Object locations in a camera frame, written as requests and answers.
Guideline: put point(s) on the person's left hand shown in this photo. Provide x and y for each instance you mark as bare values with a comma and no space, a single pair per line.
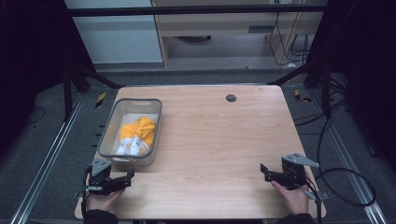
104,200

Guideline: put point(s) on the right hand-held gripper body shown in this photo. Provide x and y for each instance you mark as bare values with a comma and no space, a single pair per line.
294,169

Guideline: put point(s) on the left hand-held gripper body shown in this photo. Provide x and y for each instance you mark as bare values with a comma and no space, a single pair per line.
100,174

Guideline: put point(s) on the person's right hand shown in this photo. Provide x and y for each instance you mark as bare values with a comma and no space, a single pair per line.
294,199

